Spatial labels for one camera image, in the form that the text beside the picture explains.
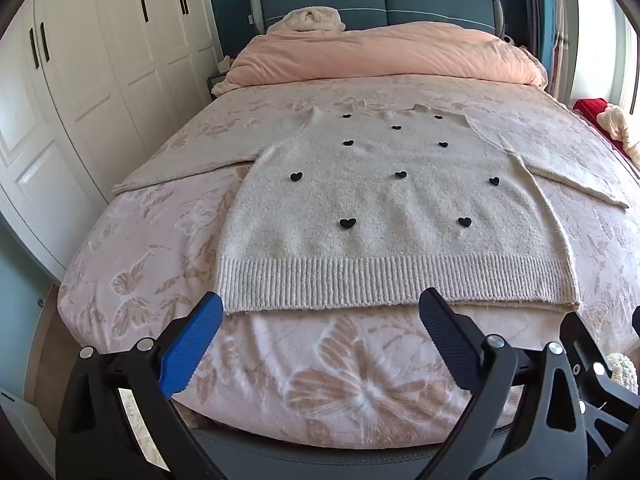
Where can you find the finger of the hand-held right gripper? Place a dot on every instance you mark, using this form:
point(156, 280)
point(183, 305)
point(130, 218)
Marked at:
point(592, 345)

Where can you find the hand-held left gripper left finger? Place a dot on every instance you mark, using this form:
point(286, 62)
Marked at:
point(192, 345)

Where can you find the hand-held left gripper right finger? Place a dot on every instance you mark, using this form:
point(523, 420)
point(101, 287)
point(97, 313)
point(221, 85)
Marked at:
point(447, 340)

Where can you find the cream knit sweater black hearts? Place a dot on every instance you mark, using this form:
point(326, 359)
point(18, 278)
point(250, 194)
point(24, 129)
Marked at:
point(380, 220)

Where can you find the white fluffy rug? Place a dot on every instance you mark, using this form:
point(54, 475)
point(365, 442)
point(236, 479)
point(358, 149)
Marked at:
point(622, 370)

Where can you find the pink butterfly print blanket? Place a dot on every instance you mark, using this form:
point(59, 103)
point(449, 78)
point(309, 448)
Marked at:
point(320, 370)

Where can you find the cream plush cloth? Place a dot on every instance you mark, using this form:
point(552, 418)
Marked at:
point(620, 125)

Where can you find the red cloth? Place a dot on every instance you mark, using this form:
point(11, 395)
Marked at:
point(587, 110)

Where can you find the dark nightstand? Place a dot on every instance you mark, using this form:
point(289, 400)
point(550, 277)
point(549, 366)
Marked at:
point(219, 80)

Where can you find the white wardrobe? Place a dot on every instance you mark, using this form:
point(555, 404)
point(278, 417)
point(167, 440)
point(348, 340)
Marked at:
point(100, 85)

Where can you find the pink duvet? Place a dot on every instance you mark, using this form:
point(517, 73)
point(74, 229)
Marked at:
point(380, 52)

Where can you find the bright window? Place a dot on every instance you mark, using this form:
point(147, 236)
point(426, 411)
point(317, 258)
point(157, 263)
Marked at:
point(600, 35)

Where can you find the window curtain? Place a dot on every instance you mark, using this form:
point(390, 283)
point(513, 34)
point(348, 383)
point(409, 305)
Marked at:
point(547, 30)

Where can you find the teal upholstered headboard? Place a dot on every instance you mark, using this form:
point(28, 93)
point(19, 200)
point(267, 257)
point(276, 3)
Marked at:
point(430, 2)

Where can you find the cream fleece garment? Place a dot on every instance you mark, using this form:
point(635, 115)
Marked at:
point(312, 19)

